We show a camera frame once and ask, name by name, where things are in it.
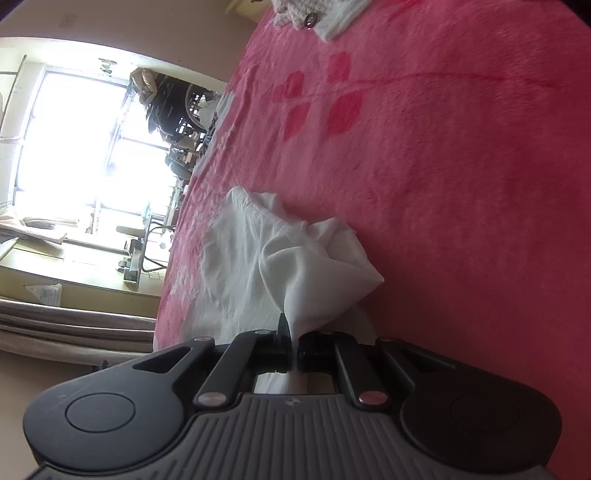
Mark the beige padded coat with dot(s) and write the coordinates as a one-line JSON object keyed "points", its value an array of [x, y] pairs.
{"points": [[147, 85]]}

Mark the folding table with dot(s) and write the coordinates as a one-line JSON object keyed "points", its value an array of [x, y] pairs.
{"points": [[138, 258]]}

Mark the window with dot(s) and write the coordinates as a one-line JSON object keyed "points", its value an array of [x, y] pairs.
{"points": [[69, 138]]}

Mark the pink white knitted cardigan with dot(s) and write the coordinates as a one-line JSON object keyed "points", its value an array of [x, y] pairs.
{"points": [[332, 18]]}

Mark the white shirt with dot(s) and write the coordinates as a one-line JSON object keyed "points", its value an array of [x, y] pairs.
{"points": [[286, 267]]}

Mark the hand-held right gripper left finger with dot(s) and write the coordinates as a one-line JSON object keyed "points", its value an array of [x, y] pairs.
{"points": [[284, 344]]}

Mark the grey curtain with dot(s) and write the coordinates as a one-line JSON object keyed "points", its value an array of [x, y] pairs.
{"points": [[69, 332]]}

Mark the pink floral blanket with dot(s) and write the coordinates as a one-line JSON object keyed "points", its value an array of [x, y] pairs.
{"points": [[438, 184]]}

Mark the white plastic bag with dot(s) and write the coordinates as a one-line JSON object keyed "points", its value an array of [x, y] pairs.
{"points": [[211, 110]]}

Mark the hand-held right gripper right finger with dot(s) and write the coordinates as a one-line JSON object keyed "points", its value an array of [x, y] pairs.
{"points": [[307, 350]]}

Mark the hanging pale garment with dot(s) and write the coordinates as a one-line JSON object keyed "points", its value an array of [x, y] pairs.
{"points": [[32, 228]]}

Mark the white hanging bag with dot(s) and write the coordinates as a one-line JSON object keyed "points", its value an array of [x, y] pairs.
{"points": [[44, 295]]}

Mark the black wheelchair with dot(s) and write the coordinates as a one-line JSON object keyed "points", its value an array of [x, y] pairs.
{"points": [[166, 106]]}

